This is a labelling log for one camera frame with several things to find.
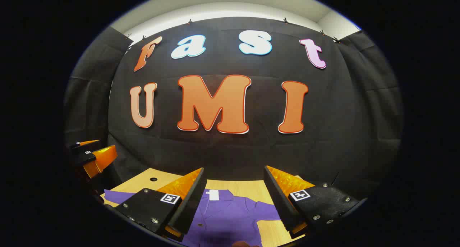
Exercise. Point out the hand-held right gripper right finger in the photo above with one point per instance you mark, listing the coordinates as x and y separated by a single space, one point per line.
278 204

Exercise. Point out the black backdrop cloth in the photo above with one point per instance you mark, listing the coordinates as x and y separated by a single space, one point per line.
341 114

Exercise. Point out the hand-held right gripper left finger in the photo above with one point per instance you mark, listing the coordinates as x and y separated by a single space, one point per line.
192 204

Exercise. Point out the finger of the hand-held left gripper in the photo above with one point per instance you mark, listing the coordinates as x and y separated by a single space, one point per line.
104 159
83 144

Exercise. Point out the purple shirt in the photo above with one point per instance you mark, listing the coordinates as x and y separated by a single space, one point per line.
230 218

